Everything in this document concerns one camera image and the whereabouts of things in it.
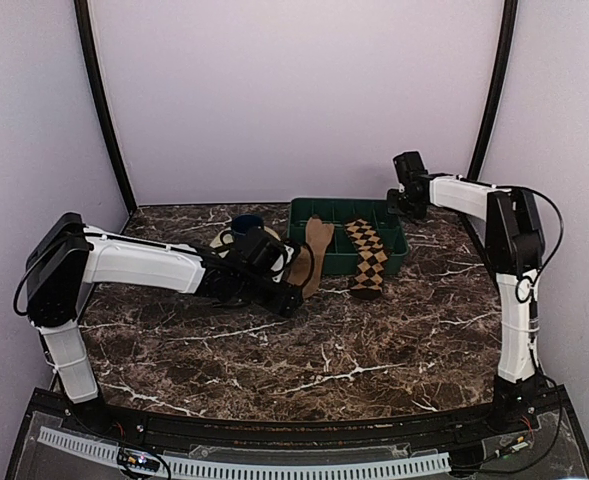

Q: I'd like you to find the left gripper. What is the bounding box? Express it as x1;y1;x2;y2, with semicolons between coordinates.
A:
235;271;302;317

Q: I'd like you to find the green divided plastic tray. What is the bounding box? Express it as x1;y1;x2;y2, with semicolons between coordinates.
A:
287;197;410;276

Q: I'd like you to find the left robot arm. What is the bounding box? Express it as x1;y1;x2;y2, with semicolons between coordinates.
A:
13;212;303;436

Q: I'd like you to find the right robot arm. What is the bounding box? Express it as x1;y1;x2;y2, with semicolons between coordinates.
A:
387;151;545;434

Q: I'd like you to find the cream round coaster plate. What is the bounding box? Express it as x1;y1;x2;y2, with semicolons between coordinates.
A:
210;227;281;248

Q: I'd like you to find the dark blue enamel mug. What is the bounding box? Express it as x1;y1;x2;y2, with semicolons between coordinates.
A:
230;214;264;240

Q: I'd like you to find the brown argyle sock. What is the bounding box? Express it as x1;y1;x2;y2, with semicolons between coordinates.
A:
344;217;389;301

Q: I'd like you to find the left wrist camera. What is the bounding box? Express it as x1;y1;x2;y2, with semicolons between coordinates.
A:
270;238;301;282

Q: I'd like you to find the right black frame post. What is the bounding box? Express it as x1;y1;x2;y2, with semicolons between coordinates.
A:
466;0;519;180

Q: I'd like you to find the black frame post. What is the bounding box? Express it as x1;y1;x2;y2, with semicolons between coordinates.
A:
466;0;519;180
73;0;138;216

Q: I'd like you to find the black front rail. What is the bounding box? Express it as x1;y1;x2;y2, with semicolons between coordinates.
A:
41;392;540;452

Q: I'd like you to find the white slotted cable duct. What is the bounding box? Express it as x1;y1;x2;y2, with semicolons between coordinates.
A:
37;425;453;477

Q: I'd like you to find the left black frame post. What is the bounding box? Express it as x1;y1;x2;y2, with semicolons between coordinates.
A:
73;0;138;216

